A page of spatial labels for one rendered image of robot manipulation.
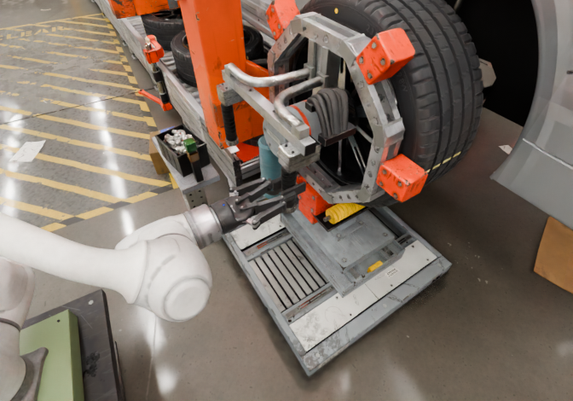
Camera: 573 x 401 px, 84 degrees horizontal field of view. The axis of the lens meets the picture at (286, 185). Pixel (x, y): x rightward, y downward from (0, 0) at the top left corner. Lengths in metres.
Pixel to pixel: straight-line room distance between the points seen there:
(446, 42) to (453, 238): 1.24
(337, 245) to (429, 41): 0.90
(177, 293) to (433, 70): 0.70
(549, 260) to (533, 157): 1.12
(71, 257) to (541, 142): 1.03
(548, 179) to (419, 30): 0.50
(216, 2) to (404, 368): 1.50
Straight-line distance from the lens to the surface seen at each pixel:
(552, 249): 2.16
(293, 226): 1.56
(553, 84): 0.97
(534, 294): 1.94
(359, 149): 1.04
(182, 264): 0.54
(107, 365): 1.28
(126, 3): 3.13
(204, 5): 1.18
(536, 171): 1.05
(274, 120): 0.78
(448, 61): 0.88
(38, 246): 0.61
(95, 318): 1.37
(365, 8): 0.88
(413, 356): 1.56
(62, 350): 1.29
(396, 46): 0.75
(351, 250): 1.44
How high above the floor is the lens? 1.41
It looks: 46 degrees down
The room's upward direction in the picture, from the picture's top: straight up
